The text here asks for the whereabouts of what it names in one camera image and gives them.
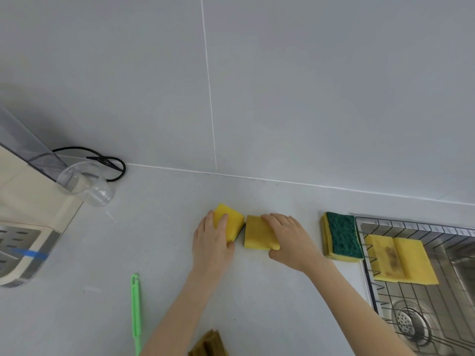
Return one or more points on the yellow sponge with green scourer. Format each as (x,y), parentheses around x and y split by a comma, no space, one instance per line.
(344,235)
(325,243)

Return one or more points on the blue tape strip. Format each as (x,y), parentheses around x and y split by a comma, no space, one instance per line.
(31,252)

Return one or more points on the person's left forearm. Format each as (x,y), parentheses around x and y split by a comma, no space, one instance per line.
(178,315)

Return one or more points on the person's right hand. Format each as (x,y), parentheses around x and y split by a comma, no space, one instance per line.
(297,248)

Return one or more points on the stainless steel sink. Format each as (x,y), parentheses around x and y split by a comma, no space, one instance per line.
(460,263)

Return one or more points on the person's right forearm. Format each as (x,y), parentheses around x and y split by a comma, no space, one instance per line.
(356,307)

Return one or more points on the transparent grey water tank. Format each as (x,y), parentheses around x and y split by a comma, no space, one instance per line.
(26,144)

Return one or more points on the metal sink drain strainer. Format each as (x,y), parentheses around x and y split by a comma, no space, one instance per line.
(408,322)

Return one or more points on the metal drip tray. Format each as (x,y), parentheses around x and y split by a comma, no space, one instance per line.
(15,244)

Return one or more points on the beige water dispenser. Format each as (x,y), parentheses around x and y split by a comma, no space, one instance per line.
(33,203)

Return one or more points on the person's left hand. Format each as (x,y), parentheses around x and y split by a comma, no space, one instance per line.
(209,252)

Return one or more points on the person's left thumb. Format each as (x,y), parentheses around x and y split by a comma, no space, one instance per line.
(230,249)

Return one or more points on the clear plastic cup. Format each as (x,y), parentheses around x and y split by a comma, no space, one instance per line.
(92,189)

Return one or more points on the person's right middle finger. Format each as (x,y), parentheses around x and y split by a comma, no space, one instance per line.
(284,221)

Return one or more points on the stained yellow sponge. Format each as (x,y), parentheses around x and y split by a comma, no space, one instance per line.
(384,257)

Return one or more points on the brown worn sponge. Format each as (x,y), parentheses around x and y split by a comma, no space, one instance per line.
(207,344)

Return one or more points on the person's left middle finger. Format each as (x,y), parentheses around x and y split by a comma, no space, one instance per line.
(210,223)

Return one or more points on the person's right thumb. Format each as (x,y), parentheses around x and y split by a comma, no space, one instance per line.
(275,254)

